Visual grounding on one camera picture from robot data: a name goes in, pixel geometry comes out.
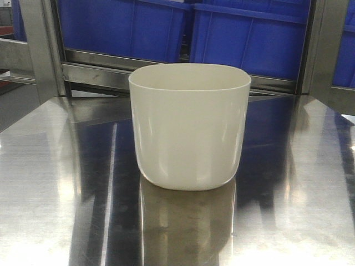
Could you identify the white plastic bin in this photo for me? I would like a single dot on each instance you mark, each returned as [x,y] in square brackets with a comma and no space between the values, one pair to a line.
[188,123]

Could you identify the blue plastic crate left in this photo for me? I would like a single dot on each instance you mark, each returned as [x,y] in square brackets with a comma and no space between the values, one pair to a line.
[149,30]

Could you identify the blue plastic crate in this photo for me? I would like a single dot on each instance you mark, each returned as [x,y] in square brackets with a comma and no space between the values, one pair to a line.
[264,38]
[149,30]

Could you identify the blue plastic crate right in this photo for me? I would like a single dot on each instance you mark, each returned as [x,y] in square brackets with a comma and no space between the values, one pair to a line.
[264,38]

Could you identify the blue crate far right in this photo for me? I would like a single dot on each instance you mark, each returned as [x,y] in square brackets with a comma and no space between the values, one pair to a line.
[344,72]

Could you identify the blue crate far left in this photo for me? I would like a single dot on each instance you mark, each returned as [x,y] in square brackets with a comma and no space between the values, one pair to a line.
[18,24]

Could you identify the stainless steel shelf frame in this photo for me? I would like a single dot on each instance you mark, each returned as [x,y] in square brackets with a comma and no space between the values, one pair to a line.
[55,70]

